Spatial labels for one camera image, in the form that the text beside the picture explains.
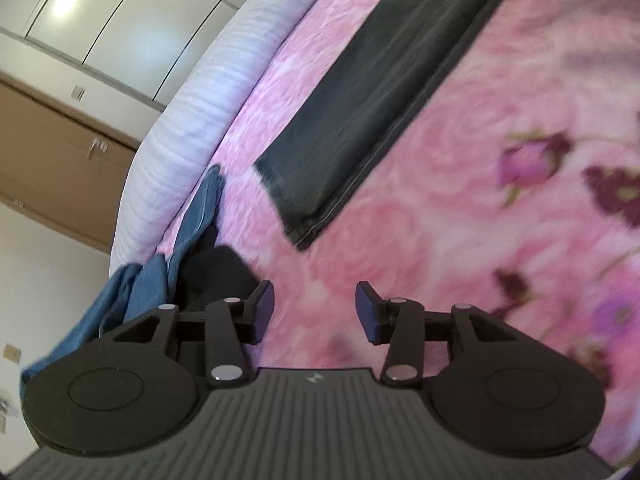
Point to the white striped duvet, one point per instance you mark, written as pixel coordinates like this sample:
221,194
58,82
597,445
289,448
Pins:
200,95

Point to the brown wooden door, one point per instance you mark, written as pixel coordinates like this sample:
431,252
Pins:
50,160

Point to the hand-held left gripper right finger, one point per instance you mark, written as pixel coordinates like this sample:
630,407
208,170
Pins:
365,315

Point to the white wardrobe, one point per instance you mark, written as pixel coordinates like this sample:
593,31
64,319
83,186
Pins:
125,20

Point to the grey wall switch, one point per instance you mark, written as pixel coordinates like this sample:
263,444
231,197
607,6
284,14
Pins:
77,92

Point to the tan blank wall plate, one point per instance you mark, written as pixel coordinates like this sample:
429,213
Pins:
10,352

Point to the blue jeans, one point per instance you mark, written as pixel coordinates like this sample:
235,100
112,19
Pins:
145,280

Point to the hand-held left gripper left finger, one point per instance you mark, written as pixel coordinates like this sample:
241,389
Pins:
264,310

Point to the grey jeans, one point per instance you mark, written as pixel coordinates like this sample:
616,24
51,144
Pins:
360,105

